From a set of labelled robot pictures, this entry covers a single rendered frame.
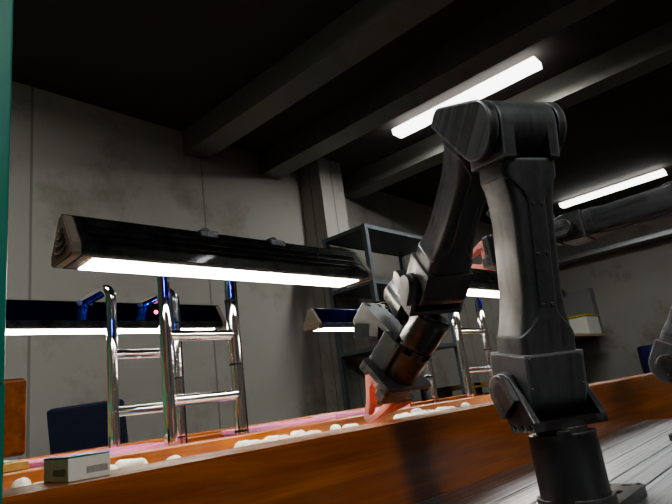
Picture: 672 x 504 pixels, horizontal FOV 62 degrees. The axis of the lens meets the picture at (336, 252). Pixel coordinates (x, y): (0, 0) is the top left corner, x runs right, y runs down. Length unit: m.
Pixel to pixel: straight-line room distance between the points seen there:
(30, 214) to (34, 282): 0.40
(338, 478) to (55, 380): 2.95
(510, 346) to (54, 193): 3.39
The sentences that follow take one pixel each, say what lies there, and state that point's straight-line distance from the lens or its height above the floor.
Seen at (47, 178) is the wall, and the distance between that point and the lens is 3.79.
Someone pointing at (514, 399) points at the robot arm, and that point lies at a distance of 0.57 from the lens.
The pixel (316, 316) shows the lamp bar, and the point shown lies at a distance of 1.85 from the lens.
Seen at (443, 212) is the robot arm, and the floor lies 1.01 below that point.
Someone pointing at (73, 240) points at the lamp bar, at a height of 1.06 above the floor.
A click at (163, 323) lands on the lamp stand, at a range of 1.09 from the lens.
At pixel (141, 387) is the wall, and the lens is 3.72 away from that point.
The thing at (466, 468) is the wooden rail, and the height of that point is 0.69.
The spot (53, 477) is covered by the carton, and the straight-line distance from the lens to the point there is 0.57.
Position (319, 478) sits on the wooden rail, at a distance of 0.63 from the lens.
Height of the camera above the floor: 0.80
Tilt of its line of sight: 15 degrees up
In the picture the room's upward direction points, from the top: 8 degrees counter-clockwise
